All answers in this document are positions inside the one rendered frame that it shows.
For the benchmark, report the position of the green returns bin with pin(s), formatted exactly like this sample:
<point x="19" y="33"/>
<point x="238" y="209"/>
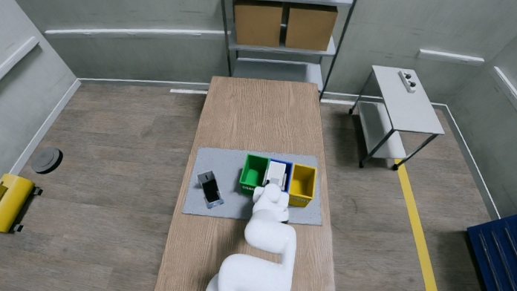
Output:
<point x="253" y="173"/>

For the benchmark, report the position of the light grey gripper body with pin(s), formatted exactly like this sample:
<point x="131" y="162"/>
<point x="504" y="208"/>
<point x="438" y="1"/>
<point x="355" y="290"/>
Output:
<point x="282" y="201"/>

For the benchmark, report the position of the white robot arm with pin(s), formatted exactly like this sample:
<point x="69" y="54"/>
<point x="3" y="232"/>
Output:
<point x="241" y="272"/>

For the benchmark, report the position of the blue open-top bin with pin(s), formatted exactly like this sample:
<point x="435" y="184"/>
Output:
<point x="288" y="171"/>

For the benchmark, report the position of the yellow open bin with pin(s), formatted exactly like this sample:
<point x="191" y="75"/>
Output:
<point x="302" y="176"/>

